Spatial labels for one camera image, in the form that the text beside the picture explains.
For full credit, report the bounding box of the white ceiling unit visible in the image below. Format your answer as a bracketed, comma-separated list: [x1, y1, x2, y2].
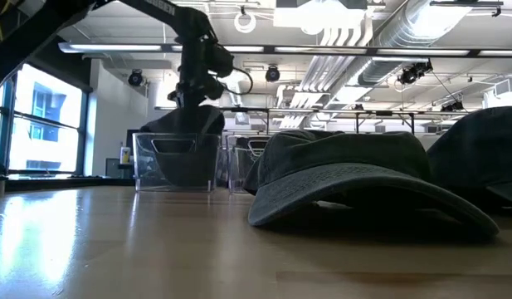
[273, 6, 367, 30]

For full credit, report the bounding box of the clear plastic bin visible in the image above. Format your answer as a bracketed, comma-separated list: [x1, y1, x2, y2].
[132, 132, 222, 194]
[225, 134, 274, 194]

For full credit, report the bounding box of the black ceiling camera cluster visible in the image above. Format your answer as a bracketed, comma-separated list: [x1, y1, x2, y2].
[440, 100, 466, 113]
[397, 60, 434, 86]

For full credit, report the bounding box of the dark cabinet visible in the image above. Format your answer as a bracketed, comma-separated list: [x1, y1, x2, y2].
[105, 157, 134, 179]

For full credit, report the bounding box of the long ceiling light bar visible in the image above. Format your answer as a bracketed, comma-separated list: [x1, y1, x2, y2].
[58, 41, 512, 58]

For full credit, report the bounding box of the silver ventilation duct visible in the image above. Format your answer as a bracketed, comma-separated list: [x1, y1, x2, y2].
[354, 0, 475, 86]

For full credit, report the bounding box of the white ceiling vent duct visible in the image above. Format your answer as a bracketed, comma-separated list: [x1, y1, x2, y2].
[226, 76, 245, 107]

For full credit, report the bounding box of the dark window frame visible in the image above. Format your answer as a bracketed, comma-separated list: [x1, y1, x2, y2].
[0, 61, 90, 178]

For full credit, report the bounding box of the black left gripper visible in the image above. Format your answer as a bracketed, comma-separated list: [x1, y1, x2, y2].
[168, 76, 226, 110]

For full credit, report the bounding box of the white cable coil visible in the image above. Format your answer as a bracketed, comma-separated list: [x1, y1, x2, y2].
[233, 11, 257, 35]

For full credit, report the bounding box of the background black rig frame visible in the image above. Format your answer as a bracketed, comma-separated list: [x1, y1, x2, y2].
[154, 105, 468, 136]

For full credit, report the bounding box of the black aluminium table frame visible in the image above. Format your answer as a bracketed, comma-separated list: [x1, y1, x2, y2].
[0, 176, 137, 193]

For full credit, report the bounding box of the dark olive baseball cap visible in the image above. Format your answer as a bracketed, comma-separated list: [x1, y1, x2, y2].
[242, 129, 500, 241]

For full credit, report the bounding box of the white ceiling pipe bundle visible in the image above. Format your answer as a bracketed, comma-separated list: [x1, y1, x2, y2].
[276, 16, 377, 130]

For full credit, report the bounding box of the grey baseball cap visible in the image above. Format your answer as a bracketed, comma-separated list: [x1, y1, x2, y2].
[139, 104, 227, 189]
[426, 105, 512, 217]

